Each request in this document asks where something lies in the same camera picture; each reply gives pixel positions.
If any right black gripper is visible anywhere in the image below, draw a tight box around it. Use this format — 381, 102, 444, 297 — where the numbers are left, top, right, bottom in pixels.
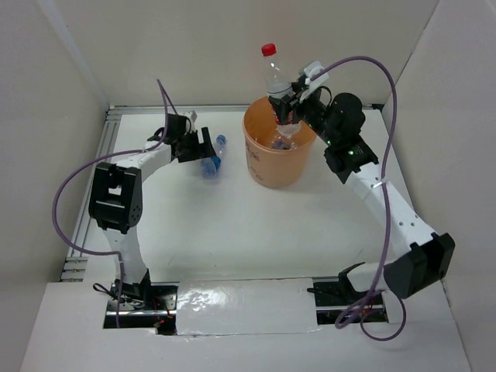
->
267, 81, 339, 145

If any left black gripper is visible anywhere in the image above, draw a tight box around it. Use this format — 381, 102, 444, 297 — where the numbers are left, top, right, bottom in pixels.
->
178, 126, 216, 163

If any red label water bottle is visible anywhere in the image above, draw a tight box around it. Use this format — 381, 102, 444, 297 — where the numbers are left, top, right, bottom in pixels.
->
260, 43, 301, 139

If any crushed blue label bottle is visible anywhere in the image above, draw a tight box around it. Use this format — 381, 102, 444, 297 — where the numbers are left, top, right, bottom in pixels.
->
200, 134, 227, 179

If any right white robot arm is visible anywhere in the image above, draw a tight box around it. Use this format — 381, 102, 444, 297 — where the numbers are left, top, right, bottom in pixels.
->
268, 77, 455, 299

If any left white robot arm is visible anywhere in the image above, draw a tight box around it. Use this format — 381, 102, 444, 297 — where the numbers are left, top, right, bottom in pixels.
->
88, 111, 215, 309

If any blue label bottle in bin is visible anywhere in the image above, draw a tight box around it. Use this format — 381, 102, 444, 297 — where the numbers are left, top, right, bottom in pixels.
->
270, 135, 298, 150

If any orange plastic bin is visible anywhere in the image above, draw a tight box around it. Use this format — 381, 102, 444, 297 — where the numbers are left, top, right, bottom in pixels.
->
243, 97, 316, 188

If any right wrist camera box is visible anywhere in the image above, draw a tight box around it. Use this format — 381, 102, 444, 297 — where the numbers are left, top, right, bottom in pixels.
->
300, 60, 329, 100

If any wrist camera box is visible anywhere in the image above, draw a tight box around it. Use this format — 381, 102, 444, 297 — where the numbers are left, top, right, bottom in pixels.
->
300, 60, 329, 100
184, 110, 198, 125

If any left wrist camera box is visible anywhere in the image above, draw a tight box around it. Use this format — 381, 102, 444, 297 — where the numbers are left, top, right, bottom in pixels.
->
184, 110, 198, 125

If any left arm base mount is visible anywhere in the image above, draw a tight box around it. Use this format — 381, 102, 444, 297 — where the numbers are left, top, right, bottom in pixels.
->
92, 283, 178, 336

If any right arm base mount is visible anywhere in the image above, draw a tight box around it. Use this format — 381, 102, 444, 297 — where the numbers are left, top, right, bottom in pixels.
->
307, 263, 388, 326

